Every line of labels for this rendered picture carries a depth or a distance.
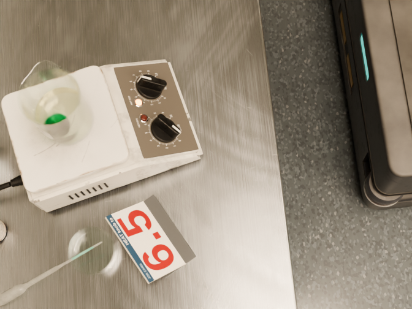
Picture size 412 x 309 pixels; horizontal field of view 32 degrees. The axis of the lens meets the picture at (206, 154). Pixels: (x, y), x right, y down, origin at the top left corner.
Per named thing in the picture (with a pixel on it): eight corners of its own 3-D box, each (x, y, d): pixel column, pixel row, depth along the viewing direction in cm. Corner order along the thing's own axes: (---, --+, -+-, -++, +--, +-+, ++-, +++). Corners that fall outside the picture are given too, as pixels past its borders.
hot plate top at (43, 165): (101, 65, 83) (99, 62, 82) (132, 160, 79) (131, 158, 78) (0, 99, 82) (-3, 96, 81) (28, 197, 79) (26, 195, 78)
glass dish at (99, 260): (127, 249, 85) (124, 246, 82) (96, 286, 84) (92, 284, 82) (93, 220, 86) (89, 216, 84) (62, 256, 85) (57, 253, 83)
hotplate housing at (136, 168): (170, 65, 91) (163, 38, 83) (205, 160, 87) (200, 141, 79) (0, 124, 90) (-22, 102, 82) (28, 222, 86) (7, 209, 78)
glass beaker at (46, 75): (101, 142, 80) (84, 118, 71) (44, 154, 79) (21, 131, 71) (91, 84, 81) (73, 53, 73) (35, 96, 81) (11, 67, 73)
